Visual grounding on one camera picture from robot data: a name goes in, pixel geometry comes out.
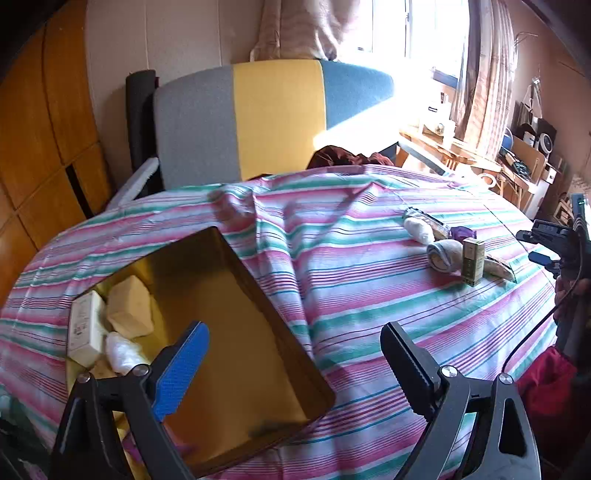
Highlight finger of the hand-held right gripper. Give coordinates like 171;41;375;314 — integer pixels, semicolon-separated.
527;251;566;280
516;219;573;247

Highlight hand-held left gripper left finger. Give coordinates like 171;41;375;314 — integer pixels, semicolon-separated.
51;322;209;480

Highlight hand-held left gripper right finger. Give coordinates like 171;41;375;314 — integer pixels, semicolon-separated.
381;322;541;480

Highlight dark snack packet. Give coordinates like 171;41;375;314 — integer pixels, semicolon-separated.
481;255;516;283

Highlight white plastic-wrapped ball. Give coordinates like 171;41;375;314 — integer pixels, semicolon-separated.
404;217;435;245
105;331;149;376

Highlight gold tin box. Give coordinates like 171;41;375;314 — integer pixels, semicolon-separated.
65;226;336;478

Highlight small green box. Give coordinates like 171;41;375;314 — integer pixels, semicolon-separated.
462;237;486;287

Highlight white cardboard box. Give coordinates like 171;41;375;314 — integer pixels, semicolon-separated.
68;291;110;366

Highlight white sock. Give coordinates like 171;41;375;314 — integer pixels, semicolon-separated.
427;240;465;274

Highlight clear cracker packet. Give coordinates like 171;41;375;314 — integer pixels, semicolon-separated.
404;208;451;236

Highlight person's right hand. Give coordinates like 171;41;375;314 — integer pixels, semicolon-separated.
553;277;575;320

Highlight small white fan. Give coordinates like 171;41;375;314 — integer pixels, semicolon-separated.
531;131;558;155

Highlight striped tablecloth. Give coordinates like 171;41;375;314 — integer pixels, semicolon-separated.
0;164;559;480

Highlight wooden side table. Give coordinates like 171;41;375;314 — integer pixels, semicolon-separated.
397;124;532;208

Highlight beige patterned curtain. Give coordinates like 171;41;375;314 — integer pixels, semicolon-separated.
249;0;361;63
450;0;518;160

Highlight white box with dark label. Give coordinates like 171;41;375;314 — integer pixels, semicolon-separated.
427;102;451;126

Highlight white foam strip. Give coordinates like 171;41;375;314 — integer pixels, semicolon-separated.
107;157;160;208

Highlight dark red cloth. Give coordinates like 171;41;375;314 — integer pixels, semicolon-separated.
307;145;398;171

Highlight window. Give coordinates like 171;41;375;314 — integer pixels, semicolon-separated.
355;0;472;93

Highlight black rolled mat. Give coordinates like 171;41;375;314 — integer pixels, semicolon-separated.
126;69;160;190

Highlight grey yellow blue armchair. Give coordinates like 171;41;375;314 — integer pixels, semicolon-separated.
152;59;444;190

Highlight wooden wardrobe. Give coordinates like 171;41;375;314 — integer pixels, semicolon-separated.
0;0;114;264

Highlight black cable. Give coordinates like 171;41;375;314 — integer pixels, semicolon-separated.
503;272;583;374

